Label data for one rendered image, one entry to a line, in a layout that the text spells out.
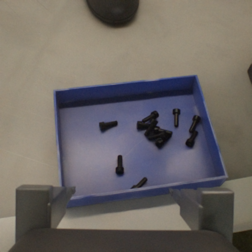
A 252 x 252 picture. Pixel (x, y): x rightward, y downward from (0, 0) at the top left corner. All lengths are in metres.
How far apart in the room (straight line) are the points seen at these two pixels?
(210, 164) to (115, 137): 0.08
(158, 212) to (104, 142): 0.07
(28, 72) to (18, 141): 0.07
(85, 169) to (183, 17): 0.20
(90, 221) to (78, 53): 0.17
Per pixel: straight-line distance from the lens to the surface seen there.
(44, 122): 0.31
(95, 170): 0.28
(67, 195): 0.16
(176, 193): 0.16
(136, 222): 0.27
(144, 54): 0.35
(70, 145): 0.29
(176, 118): 0.30
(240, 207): 0.29
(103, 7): 0.36
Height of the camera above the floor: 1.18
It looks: 62 degrees down
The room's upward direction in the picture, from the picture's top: 4 degrees clockwise
